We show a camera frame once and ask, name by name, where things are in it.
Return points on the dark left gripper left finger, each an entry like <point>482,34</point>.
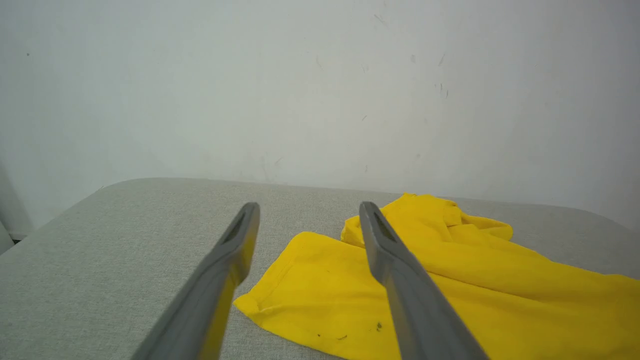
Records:
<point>210,285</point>

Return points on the yellow cartoon print t-shirt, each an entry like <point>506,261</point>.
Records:
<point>500,300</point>

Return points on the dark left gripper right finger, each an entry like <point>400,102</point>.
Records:
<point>415,295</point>

